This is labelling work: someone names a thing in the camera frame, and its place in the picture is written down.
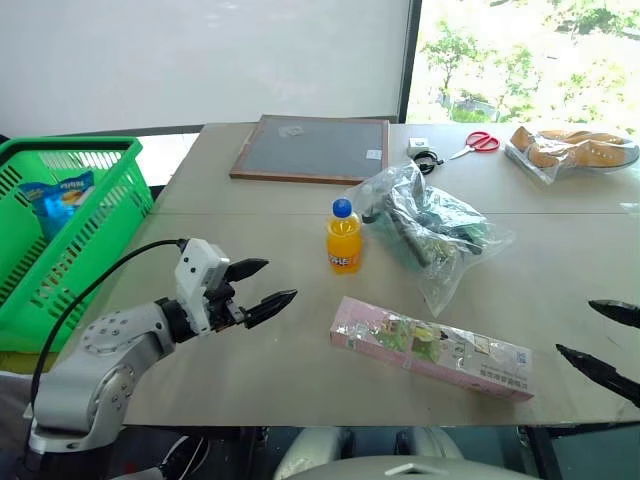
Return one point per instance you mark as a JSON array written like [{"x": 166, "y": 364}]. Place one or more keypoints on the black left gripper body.
[{"x": 225, "y": 301}]

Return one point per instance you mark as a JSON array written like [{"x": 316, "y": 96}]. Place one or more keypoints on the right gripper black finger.
[
  {"x": 617, "y": 311},
  {"x": 605, "y": 372}
]

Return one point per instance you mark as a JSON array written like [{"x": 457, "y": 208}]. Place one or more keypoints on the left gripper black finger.
[
  {"x": 270, "y": 306},
  {"x": 247, "y": 268}
]

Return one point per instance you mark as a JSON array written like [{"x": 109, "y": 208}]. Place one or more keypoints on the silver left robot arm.
[{"x": 100, "y": 360}]

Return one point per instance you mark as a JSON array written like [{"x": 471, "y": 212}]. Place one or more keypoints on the green plastic basket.
[{"x": 75, "y": 250}]

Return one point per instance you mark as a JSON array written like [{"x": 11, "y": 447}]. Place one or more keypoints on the clear bag with dark items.
[{"x": 425, "y": 225}]

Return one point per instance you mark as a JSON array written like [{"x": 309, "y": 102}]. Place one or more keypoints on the orange soda bottle blue cap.
[{"x": 344, "y": 245}]

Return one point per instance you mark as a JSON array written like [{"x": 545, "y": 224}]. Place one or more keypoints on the black table leg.
[{"x": 537, "y": 452}]

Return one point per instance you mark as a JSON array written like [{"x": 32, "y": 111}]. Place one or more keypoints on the wooden framed blackboard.
[{"x": 315, "y": 147}]

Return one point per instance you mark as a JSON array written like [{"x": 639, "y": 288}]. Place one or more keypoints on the long pink carton box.
[{"x": 425, "y": 347}]

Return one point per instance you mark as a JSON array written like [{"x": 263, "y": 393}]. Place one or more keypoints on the dark rounded shape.
[{"x": 182, "y": 457}]

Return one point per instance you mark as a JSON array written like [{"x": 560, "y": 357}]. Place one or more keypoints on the tan shoe white sole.
[
  {"x": 590, "y": 150},
  {"x": 522, "y": 140}
]

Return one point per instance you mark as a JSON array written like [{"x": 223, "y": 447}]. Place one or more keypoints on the small white sticker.
[{"x": 373, "y": 154}]

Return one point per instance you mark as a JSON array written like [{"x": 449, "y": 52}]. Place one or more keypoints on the blue snack bag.
[{"x": 56, "y": 205}]

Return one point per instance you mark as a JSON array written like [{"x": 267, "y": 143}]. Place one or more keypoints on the silver robot torso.
[{"x": 400, "y": 462}]

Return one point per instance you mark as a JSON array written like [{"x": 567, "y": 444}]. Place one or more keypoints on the small white square box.
[{"x": 417, "y": 145}]

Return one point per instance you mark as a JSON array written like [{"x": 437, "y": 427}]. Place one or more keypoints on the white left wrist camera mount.
[{"x": 195, "y": 270}]

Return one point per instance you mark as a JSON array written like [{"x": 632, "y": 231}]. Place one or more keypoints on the dark window frame post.
[{"x": 409, "y": 60}]

